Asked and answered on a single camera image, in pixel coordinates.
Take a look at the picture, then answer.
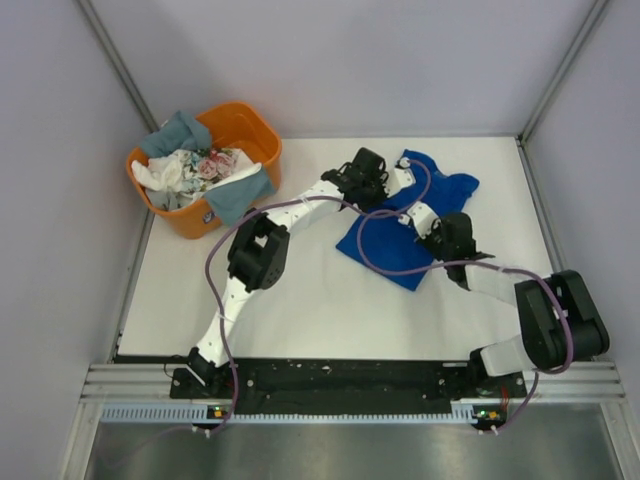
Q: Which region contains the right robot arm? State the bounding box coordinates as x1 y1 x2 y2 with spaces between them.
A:
408 204 610 396

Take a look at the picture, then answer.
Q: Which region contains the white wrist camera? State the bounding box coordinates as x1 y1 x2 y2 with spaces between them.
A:
398 202 439 238
385 157 416 197

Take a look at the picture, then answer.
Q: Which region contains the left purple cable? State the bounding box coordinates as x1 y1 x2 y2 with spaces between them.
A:
204 158 432 433

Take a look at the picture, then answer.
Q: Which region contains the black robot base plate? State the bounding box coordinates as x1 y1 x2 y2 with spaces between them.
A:
170 358 510 415

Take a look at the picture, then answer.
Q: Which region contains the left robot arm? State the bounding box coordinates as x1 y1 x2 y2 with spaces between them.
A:
187 147 389 397

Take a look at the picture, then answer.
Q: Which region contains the white t shirt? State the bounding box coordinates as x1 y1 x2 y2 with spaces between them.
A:
131 154 183 192

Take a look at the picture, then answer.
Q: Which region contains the left aluminium frame post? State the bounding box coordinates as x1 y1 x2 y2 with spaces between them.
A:
72 0 159 132

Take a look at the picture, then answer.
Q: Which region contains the blue t shirt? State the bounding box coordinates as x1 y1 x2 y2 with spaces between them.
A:
336 149 480 271

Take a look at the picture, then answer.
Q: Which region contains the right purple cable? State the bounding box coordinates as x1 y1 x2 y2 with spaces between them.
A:
357 209 574 434

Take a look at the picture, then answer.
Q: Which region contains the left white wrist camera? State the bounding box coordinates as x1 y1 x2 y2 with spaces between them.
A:
385 157 416 197

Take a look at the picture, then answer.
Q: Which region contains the orange plastic laundry basket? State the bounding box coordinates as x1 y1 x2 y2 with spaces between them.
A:
125 101 284 240

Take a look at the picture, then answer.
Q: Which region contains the purple cable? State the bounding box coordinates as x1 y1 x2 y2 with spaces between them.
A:
204 158 432 433
357 209 574 434

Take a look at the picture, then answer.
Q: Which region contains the right aluminium frame post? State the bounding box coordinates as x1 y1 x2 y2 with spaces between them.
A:
517 0 613 145

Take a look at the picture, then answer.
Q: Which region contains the grey-blue t shirt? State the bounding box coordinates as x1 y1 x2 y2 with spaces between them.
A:
138 110 278 227

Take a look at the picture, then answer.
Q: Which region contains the aluminium frame post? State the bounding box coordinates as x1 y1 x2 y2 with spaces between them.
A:
72 0 159 132
517 0 613 145

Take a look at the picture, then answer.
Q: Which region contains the grey slotted cable duct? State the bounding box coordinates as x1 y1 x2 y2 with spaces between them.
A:
100 403 499 426

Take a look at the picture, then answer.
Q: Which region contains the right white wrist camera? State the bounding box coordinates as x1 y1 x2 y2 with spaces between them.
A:
398 202 439 238

